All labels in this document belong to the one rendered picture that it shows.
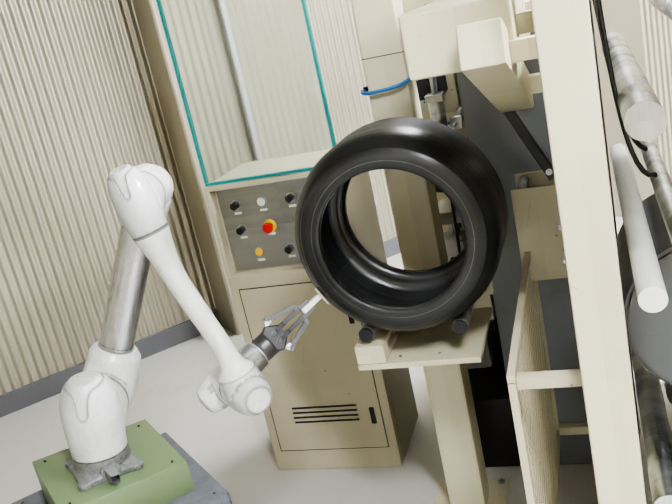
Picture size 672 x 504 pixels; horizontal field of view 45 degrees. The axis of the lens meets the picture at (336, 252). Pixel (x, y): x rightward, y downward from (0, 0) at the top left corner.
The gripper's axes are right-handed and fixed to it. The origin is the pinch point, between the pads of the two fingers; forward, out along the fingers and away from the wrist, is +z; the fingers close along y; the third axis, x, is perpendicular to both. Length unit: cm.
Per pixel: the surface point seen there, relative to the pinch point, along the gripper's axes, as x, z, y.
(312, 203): 12.8, 16.3, -22.0
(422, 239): -14.4, 46.0, 11.4
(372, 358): -2.7, 4.0, 24.9
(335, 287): 5.3, 7.5, 0.7
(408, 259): -20.0, 39.9, 14.0
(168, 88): -234, 79, -117
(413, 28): 67, 43, -38
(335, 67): -277, 189, -70
